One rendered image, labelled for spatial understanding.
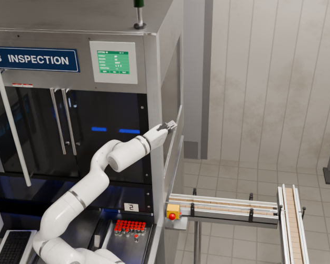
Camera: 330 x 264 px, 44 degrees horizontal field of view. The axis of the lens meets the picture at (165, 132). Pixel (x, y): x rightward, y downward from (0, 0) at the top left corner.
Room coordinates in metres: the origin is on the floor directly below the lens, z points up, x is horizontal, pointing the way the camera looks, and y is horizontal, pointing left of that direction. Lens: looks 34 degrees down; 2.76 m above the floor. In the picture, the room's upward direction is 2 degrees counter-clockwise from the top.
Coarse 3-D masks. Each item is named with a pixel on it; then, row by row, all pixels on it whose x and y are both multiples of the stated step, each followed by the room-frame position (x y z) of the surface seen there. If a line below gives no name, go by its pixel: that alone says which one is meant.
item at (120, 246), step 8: (112, 224) 1.80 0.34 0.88; (152, 224) 1.75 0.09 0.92; (112, 232) 1.73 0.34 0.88; (104, 240) 1.64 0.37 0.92; (112, 240) 1.67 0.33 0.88; (120, 240) 1.66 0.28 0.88; (128, 240) 1.66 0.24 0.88; (144, 240) 1.66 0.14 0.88; (104, 248) 1.61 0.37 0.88; (112, 248) 1.61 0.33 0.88; (120, 248) 1.61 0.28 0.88; (128, 248) 1.60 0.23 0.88; (136, 248) 1.60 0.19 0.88; (144, 248) 1.60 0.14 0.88; (120, 256) 1.55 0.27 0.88; (128, 256) 1.55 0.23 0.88; (136, 256) 1.55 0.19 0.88; (144, 256) 1.52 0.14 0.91
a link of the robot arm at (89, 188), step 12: (108, 144) 1.35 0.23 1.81; (96, 156) 1.29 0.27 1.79; (96, 168) 1.21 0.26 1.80; (84, 180) 1.16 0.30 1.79; (96, 180) 1.16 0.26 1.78; (108, 180) 1.18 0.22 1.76; (72, 192) 1.11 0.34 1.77; (84, 192) 1.11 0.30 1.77; (96, 192) 1.13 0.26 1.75; (84, 204) 1.09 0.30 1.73
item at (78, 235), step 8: (80, 216) 1.87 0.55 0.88; (88, 216) 1.87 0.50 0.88; (96, 216) 1.87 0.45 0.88; (72, 224) 1.81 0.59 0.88; (80, 224) 1.81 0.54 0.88; (88, 224) 1.80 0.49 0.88; (96, 224) 1.77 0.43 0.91; (64, 232) 1.75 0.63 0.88; (72, 232) 1.74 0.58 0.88; (80, 232) 1.74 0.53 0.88; (88, 232) 1.74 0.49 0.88; (64, 240) 1.68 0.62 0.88; (72, 240) 1.68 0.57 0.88; (80, 240) 1.67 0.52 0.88; (88, 240) 1.67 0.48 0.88; (88, 248) 1.60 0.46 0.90
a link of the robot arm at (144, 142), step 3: (135, 138) 1.35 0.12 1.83; (138, 138) 1.34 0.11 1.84; (141, 138) 1.34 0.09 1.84; (141, 141) 1.33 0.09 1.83; (144, 141) 1.33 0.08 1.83; (144, 144) 1.32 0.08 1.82; (147, 144) 1.33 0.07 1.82; (144, 147) 1.31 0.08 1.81; (147, 147) 1.32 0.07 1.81; (147, 150) 1.32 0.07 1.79; (147, 153) 1.32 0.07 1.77
